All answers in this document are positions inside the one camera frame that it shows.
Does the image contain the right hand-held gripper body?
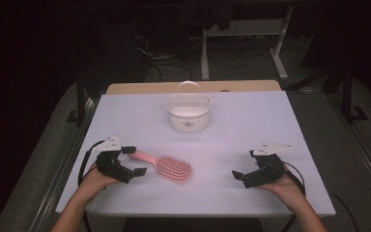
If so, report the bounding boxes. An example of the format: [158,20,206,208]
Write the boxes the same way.
[243,141,294,189]

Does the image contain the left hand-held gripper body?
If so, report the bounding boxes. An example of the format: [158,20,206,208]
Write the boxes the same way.
[91,135,135,185]

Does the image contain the pink hairbrush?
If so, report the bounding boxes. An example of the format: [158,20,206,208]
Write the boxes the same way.
[128,151,193,185]

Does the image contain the white plastic basket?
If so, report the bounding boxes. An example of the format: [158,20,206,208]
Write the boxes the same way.
[164,80,214,133]

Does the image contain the person's left hand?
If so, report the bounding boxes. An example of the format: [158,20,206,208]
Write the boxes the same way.
[76,161,121,203]

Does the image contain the person's right hand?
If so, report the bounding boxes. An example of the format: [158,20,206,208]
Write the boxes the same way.
[256,167,306,215]

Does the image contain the light wooden table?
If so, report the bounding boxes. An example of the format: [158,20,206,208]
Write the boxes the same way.
[105,79,283,96]

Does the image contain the black metal stand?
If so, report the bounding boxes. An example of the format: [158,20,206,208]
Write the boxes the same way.
[65,72,89,128]
[340,62,370,125]

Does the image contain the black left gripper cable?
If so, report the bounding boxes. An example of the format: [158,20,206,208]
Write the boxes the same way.
[77,140,106,232]

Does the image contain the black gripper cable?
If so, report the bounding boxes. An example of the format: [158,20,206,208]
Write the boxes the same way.
[77,140,106,232]
[280,159,361,232]

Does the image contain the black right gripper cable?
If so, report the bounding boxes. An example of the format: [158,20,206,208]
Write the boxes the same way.
[280,159,361,232]

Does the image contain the metal frame rail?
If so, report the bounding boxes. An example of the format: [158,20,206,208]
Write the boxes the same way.
[28,96,99,232]
[327,93,371,209]

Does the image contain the black floor cables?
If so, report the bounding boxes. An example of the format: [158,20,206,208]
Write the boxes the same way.
[129,15,204,83]

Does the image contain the white metal desk frame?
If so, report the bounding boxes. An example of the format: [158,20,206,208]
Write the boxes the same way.
[200,5,295,81]

